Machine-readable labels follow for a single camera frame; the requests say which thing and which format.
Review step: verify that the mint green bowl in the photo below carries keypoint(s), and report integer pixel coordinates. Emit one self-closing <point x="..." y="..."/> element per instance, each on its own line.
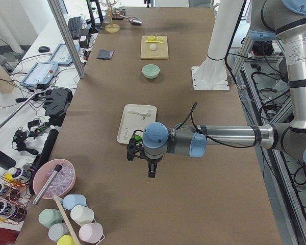
<point x="150" y="71"/>

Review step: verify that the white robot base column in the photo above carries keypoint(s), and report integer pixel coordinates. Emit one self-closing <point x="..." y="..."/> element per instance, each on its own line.
<point x="211" y="74"/>

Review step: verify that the yellow plastic knife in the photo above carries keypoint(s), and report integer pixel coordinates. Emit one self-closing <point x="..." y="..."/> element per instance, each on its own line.
<point x="149" y="41"/>

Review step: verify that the black power adapter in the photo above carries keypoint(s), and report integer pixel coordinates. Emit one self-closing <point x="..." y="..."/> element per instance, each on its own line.
<point x="84" y="41"/>

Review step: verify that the pink bowl with ice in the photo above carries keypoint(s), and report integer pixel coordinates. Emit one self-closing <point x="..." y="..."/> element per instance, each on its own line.
<point x="62" y="183"/>

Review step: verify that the aluminium frame post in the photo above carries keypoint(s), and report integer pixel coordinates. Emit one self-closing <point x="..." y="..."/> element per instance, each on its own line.
<point x="62" y="25"/>

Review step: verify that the dark folded cloth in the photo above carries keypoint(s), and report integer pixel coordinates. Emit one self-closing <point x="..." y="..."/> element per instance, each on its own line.
<point x="104" y="54"/>

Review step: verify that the green cup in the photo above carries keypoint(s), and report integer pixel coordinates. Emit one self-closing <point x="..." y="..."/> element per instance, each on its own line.
<point x="49" y="217"/>

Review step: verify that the white plastic spoon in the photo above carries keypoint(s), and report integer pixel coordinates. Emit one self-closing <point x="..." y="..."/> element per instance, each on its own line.
<point x="140" y="112"/>

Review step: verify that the wooden cutting board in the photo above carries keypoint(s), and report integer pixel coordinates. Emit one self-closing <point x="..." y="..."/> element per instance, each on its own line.
<point x="161" y="52"/>

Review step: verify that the copper wire bottle rack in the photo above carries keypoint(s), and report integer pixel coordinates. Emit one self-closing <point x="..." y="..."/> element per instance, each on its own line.
<point x="15" y="195"/>

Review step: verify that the near blue teach pendant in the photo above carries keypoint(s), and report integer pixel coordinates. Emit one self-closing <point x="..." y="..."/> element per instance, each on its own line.
<point x="40" y="73"/>

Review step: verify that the yellow cup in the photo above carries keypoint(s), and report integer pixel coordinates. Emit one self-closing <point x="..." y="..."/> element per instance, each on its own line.
<point x="65" y="240"/>

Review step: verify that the grey cup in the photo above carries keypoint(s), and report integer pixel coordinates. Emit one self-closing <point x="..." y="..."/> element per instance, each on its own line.
<point x="56" y="231"/>

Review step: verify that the dark wooden tray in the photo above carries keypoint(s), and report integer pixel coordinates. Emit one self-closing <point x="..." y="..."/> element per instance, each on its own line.
<point x="118" y="14"/>

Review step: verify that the metal scoop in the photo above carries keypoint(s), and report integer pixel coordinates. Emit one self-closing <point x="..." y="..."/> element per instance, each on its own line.
<point x="133" y="20"/>

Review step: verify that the white cup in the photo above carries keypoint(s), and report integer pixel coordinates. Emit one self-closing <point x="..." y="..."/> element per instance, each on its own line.
<point x="82" y="215"/>

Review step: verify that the black plastic holder block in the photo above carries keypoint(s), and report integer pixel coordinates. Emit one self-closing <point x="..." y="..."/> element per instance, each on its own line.
<point x="56" y="105"/>

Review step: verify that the yellow lemon half left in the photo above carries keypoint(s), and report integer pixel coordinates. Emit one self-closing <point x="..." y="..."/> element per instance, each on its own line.
<point x="151" y="38"/>

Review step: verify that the metal rod black tip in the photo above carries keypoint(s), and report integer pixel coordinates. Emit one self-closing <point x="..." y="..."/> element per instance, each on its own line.
<point x="46" y="185"/>

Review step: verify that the black bottle lying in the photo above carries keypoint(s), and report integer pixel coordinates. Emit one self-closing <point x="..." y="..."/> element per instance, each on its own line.
<point x="6" y="162"/>

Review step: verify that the light blue cup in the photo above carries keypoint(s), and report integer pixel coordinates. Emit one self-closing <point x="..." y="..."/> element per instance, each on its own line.
<point x="72" y="200"/>

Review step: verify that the blue teach pendant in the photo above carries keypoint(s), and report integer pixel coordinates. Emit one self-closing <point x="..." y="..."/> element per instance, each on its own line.
<point x="61" y="55"/>
<point x="40" y="73"/>

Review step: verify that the black keyboard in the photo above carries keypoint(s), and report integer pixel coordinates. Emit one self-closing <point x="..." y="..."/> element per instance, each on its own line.
<point x="74" y="26"/>

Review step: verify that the cream rectangular tray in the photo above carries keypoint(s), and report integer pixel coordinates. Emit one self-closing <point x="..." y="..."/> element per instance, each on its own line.
<point x="131" y="122"/>

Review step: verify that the wooden mug tree stand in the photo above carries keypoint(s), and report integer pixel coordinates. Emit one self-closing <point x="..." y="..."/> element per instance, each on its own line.
<point x="111" y="27"/>

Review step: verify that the pink cup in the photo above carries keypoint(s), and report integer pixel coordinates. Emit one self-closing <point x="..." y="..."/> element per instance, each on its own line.
<point x="91" y="233"/>

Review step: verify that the black computer mouse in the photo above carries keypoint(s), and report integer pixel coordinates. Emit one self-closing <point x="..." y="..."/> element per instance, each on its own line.
<point x="43" y="49"/>

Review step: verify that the far blue teach pendant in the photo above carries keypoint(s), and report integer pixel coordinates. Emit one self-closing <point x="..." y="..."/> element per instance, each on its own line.
<point x="61" y="55"/>

